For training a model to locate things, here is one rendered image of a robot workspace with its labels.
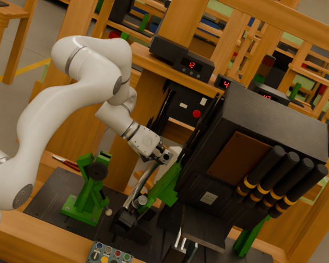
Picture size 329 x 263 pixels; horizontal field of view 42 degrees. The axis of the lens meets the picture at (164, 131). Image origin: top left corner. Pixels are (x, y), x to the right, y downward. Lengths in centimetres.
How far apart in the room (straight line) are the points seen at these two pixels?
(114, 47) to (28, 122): 36
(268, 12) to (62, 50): 92
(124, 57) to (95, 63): 16
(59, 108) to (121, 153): 87
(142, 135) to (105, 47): 48
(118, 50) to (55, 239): 71
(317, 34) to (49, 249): 132
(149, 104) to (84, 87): 76
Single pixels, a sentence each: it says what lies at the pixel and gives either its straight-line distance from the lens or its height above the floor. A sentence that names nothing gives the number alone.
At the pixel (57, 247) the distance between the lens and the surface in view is 157.
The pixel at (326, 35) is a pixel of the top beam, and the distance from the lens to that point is 189.
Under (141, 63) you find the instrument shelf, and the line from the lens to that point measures 173.
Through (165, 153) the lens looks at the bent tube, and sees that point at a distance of 168.
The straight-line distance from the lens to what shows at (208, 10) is 833.
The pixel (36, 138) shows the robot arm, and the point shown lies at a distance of 112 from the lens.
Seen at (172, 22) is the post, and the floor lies 170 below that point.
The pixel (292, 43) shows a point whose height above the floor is 156.
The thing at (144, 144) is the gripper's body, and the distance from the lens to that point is 165.
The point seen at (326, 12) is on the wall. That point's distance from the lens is 1176.
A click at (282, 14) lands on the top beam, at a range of 184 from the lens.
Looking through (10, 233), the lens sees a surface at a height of 90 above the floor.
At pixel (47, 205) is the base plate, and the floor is 90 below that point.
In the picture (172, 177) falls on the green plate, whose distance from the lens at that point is 159.
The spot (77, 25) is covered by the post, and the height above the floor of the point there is 153.
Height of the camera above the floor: 188
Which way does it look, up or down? 19 degrees down
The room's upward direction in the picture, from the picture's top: 25 degrees clockwise
